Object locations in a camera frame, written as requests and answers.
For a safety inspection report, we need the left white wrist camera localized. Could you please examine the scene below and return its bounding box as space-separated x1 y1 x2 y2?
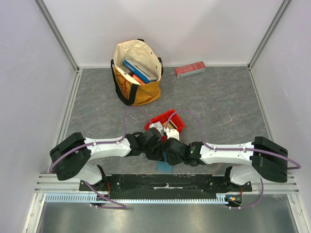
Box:
148 121 165 136

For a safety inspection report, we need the blue book in bag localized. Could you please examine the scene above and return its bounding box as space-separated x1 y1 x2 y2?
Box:
123 60 151 84

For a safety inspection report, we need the orange book in bag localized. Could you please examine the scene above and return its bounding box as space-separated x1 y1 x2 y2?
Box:
132 74 145 84

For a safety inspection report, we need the blue leather card holder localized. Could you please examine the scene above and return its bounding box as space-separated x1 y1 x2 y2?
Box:
157 152 173 173

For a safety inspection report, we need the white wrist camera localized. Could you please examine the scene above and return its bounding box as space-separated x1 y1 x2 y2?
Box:
148 121 165 136
163 128 180 141

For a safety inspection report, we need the brown striped card in bin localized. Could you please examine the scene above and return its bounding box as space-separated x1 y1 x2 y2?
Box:
167 119 178 129

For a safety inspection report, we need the red plastic bin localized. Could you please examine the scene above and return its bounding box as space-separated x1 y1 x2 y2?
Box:
144 109 185 142

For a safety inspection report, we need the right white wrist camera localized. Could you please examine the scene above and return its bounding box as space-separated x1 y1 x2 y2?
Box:
163 128 180 141

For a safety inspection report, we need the red rectangular carton box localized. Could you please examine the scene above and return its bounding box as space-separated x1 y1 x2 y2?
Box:
175 61 206 79

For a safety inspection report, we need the grey slotted cable duct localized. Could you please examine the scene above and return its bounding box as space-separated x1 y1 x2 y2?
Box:
45 193 230 204

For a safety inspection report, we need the yellow canvas tote bag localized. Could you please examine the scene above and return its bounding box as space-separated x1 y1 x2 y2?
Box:
110 39 163 106

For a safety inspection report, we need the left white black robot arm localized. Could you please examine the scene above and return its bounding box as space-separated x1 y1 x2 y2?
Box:
49 128 162 191

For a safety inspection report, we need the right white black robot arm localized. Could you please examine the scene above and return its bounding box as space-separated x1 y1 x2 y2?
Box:
162 136 288 191

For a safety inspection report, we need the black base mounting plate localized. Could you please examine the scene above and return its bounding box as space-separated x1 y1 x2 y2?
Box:
92 174 252 193

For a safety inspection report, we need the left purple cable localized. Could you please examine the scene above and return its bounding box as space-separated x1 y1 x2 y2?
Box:
50 106 153 210

